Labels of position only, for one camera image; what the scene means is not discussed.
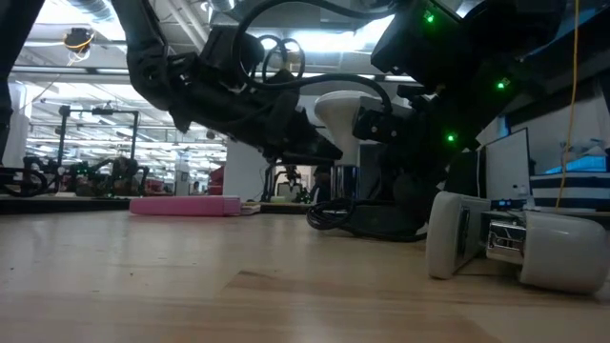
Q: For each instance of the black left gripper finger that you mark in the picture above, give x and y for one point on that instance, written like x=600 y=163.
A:
x=310 y=150

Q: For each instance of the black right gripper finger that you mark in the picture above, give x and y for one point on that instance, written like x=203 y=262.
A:
x=376 y=126

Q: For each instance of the white reflector lightbulb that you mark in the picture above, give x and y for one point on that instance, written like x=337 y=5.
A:
x=340 y=114

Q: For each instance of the beige spiral notebook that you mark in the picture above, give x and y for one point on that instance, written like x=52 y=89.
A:
x=251 y=208

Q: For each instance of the pink box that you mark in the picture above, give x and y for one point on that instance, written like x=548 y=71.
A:
x=186 y=206

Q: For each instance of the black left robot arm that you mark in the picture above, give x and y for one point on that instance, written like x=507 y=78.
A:
x=143 y=57

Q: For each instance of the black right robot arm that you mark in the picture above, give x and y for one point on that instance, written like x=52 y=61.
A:
x=476 y=43

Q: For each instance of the black monitor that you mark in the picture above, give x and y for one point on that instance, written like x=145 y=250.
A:
x=464 y=174

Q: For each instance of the white-faced monitor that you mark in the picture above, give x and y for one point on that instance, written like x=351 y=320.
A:
x=507 y=167

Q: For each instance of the black box with blue light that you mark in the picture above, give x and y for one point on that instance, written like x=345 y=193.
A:
x=507 y=204

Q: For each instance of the black white striped bag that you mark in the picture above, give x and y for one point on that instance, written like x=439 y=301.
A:
x=572 y=190

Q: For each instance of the background robot rig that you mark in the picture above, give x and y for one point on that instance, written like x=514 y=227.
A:
x=86 y=176

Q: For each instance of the grey stapler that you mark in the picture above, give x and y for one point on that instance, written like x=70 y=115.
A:
x=562 y=252

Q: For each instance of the overhead camera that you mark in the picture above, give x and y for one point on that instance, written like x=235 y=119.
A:
x=78 y=38

